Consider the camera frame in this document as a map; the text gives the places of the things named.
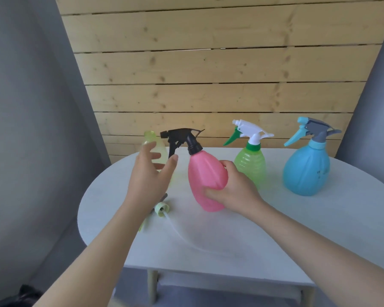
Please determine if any blue spray bottle grey trigger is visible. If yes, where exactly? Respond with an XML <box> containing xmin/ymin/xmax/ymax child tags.
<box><xmin>282</xmin><ymin>117</ymin><xmax>342</xmax><ymax>197</ymax></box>

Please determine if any person's left hand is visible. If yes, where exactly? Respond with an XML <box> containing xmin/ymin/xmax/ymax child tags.
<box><xmin>125</xmin><ymin>142</ymin><xmax>179</xmax><ymax>215</ymax></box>

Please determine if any person's left forearm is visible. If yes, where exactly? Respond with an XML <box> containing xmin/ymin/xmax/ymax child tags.
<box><xmin>33</xmin><ymin>201</ymin><xmax>154</xmax><ymax>307</ymax></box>

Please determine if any person's right hand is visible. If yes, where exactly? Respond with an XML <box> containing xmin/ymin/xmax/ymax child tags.
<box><xmin>203</xmin><ymin>160</ymin><xmax>268</xmax><ymax>222</ymax></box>

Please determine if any wooden plank panel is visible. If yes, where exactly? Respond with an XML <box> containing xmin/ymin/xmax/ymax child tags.
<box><xmin>54</xmin><ymin>0</ymin><xmax>384</xmax><ymax>165</ymax></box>

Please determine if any white table lower shelf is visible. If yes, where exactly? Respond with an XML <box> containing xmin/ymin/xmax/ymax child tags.
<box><xmin>158</xmin><ymin>271</ymin><xmax>304</xmax><ymax>301</ymax></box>

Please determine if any person's right forearm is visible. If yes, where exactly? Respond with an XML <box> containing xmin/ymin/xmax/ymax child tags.
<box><xmin>252</xmin><ymin>201</ymin><xmax>384</xmax><ymax>307</ymax></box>

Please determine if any yellow-green sprayer head with tube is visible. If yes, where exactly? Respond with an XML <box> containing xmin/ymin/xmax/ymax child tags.
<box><xmin>138</xmin><ymin>193</ymin><xmax>245</xmax><ymax>260</ymax></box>

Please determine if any yellow-green headless plastic bottle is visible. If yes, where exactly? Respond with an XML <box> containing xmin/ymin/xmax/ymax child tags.
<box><xmin>143</xmin><ymin>130</ymin><xmax>174</xmax><ymax>178</ymax></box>

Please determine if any pink spray bottle black trigger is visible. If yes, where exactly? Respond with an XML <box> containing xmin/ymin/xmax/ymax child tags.
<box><xmin>160</xmin><ymin>128</ymin><xmax>229</xmax><ymax>213</ymax></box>

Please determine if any black bag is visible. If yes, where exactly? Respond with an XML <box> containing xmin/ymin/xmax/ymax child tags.
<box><xmin>0</xmin><ymin>284</ymin><xmax>44</xmax><ymax>307</ymax></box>

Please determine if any wooden table leg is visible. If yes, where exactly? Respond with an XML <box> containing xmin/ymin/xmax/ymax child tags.
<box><xmin>302</xmin><ymin>285</ymin><xmax>316</xmax><ymax>307</ymax></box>
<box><xmin>147</xmin><ymin>269</ymin><xmax>159</xmax><ymax>306</ymax></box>

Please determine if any green spray bottle white trigger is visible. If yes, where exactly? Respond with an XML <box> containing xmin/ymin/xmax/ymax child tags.
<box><xmin>223</xmin><ymin>119</ymin><xmax>275</xmax><ymax>190</ymax></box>

